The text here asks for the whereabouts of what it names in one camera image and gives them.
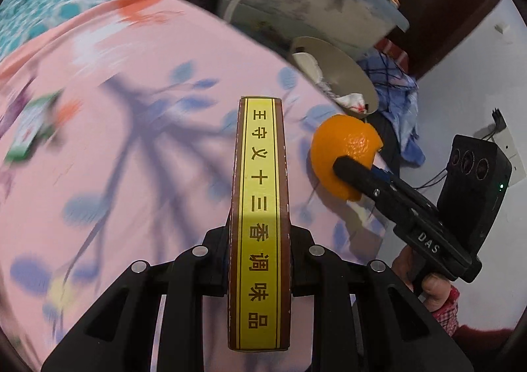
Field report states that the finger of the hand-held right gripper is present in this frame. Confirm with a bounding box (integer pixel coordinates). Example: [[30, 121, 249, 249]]
[[333, 156, 412, 230], [371, 165, 437, 216]]

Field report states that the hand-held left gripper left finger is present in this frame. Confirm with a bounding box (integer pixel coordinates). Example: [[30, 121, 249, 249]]
[[41, 226, 229, 372]]

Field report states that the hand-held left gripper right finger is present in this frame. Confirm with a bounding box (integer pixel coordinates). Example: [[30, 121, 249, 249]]
[[290, 226, 474, 372]]

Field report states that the orange peel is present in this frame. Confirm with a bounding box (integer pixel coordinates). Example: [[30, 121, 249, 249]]
[[311, 114, 384, 203]]

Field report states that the yellow brown box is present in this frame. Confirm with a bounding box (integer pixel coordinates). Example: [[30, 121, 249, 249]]
[[228, 96, 292, 353]]

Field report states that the red white wrapper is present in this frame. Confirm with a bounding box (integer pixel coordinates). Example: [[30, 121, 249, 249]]
[[333, 93, 369, 113]]

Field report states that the beige bin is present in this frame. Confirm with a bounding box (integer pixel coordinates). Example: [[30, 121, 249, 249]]
[[290, 36, 379, 115]]

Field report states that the white tissue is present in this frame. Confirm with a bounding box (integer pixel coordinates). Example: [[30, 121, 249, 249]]
[[293, 51, 326, 84]]

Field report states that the person's right forearm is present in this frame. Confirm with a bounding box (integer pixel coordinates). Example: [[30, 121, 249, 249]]
[[430, 285, 513, 360]]

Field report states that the person's right hand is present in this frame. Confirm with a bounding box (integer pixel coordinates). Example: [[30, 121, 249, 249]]
[[391, 248, 454, 313]]

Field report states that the blue plaid cloth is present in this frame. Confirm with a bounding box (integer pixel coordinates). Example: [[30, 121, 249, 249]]
[[356, 53, 427, 169]]

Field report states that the black plug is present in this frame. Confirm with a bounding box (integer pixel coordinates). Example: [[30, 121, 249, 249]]
[[490, 108, 509, 131]]

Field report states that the red cloth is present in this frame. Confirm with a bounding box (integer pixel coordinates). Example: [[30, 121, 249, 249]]
[[376, 38, 408, 72]]

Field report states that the pink floral blanket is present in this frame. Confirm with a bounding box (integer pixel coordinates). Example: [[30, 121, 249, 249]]
[[0, 0, 392, 372]]

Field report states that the dark wooden furniture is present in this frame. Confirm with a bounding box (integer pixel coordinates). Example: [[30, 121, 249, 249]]
[[393, 0, 507, 78]]

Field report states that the clear storage box orange lid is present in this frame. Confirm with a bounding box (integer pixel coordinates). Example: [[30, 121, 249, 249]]
[[222, 0, 410, 62]]

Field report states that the green white packet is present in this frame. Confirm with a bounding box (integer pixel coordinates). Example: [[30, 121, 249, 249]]
[[4, 92, 62, 162]]

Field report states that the white wall socket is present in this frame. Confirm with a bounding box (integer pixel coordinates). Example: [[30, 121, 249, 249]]
[[473, 108, 527, 187]]

